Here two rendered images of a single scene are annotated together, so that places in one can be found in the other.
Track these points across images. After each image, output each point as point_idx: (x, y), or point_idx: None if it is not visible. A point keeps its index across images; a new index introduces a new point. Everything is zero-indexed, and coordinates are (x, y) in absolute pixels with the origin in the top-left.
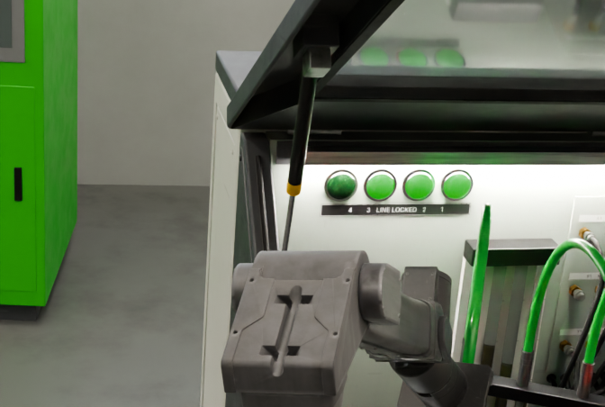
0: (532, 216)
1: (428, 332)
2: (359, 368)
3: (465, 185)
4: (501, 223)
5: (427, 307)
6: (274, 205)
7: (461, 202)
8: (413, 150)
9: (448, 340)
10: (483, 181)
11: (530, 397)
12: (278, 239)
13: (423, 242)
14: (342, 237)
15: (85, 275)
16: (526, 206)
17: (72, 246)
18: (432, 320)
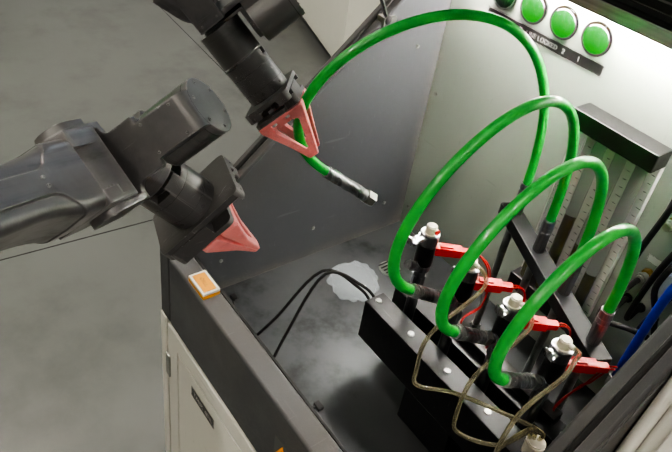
0: (661, 113)
1: None
2: (482, 171)
3: (599, 41)
4: (628, 104)
5: None
6: None
7: (597, 60)
8: None
9: (198, 11)
10: (624, 48)
11: (530, 262)
12: None
13: (554, 85)
14: (496, 45)
15: None
16: (658, 98)
17: None
18: None
